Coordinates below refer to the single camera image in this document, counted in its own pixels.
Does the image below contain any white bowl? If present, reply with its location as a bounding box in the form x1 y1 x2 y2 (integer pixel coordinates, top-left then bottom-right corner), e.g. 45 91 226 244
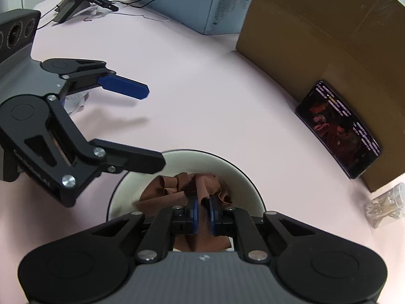
107 149 266 251

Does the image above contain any white printed carton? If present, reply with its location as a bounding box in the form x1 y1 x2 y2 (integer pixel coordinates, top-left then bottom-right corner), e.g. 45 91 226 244
124 0 262 35

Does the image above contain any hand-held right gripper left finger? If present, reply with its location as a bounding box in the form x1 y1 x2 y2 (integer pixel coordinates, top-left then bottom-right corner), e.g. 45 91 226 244
91 195 199 263

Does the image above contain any white crumpled tissue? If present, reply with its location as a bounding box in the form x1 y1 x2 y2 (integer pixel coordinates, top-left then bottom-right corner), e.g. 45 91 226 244
62 90 90 115

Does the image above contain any brown cardboard box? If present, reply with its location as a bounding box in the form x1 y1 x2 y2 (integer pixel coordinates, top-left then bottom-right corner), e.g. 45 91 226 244
236 0 405 194

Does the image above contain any thin white cable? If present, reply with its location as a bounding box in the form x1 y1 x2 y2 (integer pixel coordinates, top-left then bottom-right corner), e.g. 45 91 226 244
83 8 171 23

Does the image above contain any brown cloth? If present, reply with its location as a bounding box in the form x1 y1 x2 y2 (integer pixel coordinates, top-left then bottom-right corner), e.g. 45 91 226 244
137 173 234 253

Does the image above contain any black smartphone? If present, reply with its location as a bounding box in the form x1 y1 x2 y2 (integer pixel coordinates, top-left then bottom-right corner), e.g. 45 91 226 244
295 80 382 180

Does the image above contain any clear cotton swab box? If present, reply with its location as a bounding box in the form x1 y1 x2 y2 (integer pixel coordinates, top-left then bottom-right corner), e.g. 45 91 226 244
364 183 405 229

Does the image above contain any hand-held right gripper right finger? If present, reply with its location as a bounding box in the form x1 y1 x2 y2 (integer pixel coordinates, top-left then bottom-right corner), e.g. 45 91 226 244
208 195 317 263

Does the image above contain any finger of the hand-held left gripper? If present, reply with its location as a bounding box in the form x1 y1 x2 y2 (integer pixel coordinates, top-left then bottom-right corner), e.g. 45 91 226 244
63 59 150 100
6 96 166 207

